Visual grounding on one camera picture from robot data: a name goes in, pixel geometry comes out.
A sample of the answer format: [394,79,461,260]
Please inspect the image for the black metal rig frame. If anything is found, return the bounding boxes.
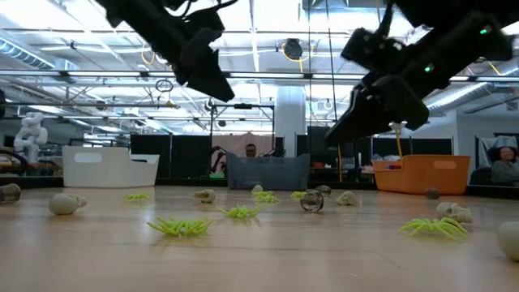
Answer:
[208,102,277,159]

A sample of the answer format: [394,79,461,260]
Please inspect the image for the yellow hanging cable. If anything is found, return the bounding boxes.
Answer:
[393,120,405,159]

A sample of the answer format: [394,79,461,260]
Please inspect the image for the orange plastic bin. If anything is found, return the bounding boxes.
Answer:
[371,154,472,196]

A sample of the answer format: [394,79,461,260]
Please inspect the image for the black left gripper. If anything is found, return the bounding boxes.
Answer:
[160,24,236,103]

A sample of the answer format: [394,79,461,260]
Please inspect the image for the white humanoid robot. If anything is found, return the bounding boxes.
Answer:
[13,111,49,164]

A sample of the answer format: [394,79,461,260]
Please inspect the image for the black hanging cable with coil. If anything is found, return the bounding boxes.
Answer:
[325,0,338,137]

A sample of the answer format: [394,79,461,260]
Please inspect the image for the white plastic bin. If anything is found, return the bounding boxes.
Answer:
[62,145,161,189]

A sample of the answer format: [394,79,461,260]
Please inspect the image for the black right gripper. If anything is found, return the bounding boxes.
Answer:
[324,75,430,146]

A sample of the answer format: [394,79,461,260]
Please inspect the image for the grey plastic bin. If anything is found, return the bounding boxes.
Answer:
[225,152,311,191]

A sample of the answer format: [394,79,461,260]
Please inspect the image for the black partition panel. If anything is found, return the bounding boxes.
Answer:
[371,136,454,157]
[129,133,213,179]

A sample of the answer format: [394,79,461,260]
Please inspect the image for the grey cloth cover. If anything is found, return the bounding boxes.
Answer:
[479,135,519,163]

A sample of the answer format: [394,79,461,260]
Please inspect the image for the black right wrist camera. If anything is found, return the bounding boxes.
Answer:
[340,26,411,80]

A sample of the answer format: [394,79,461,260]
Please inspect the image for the overhead LED light bar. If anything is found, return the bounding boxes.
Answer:
[0,68,519,84]

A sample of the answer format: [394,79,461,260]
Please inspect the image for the pink curtain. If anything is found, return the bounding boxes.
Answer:
[211,131,277,159]

